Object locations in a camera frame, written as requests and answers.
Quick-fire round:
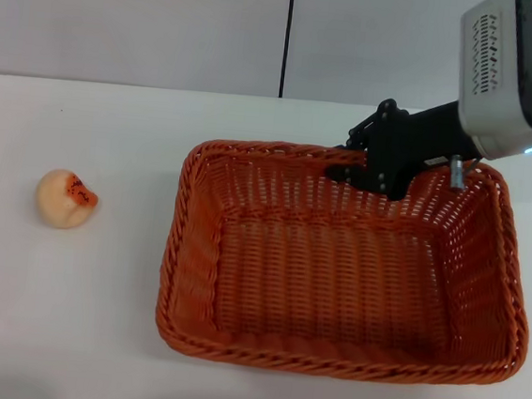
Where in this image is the silver right gripper cable plug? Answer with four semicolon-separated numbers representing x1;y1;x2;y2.
447;153;470;192

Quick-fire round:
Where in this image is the orange woven rectangular basket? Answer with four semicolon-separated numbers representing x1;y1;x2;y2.
151;130;532;391

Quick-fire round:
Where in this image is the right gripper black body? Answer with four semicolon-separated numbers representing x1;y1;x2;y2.
361;93;482;210

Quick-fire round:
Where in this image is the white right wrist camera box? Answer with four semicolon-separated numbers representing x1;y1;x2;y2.
448;0;532;163

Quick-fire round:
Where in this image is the peach toy with orange patch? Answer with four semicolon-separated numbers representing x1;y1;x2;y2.
32;166;103;233

